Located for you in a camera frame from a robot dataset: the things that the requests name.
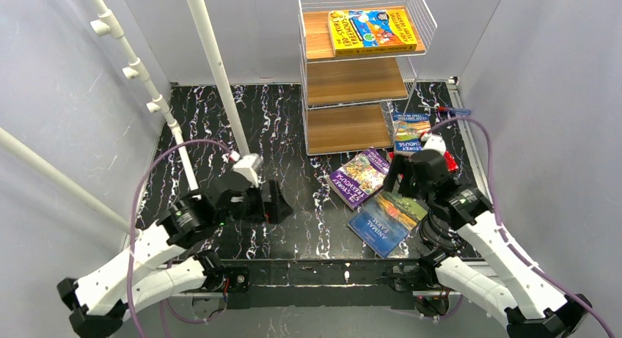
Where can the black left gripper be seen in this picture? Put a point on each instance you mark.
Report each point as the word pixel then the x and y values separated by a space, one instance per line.
pixel 265 201

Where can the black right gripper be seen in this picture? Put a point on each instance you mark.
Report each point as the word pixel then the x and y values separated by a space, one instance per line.
pixel 405 175

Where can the blue animal farm book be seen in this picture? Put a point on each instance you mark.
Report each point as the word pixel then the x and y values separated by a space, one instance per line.
pixel 386 220

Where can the white wire wooden shelf rack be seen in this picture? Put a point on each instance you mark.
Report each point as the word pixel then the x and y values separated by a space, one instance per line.
pixel 346 100

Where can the orange 130-storey treehouse book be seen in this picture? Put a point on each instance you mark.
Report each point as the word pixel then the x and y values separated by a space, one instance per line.
pixel 367 32

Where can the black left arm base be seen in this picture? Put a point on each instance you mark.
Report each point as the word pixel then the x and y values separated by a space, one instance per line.
pixel 232 278

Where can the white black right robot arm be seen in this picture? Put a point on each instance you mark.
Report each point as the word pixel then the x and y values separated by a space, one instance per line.
pixel 521 300

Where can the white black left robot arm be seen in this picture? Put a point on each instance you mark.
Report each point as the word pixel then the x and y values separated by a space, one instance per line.
pixel 102 301

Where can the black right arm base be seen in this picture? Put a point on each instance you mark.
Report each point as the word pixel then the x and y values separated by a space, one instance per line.
pixel 431 299

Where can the purple 52-storey treehouse book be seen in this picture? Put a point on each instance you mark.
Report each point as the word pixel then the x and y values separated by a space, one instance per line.
pixel 360 178

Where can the blue 91-storey treehouse book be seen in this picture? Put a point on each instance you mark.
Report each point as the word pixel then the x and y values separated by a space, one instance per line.
pixel 408 128

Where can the red treehouse book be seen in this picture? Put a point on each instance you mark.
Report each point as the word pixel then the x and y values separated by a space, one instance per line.
pixel 449 161

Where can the blue red screwdriver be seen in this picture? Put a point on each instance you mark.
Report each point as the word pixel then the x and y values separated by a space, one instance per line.
pixel 453 111

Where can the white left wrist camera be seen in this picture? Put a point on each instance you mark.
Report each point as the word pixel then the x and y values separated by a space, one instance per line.
pixel 249 166

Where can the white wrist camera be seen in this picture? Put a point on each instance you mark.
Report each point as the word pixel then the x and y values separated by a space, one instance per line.
pixel 249 166
pixel 432 141

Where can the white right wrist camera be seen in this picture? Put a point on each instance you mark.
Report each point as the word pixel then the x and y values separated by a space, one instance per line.
pixel 432 141

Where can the white pvc pipe frame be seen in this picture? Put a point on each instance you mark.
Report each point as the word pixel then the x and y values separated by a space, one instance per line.
pixel 107 24

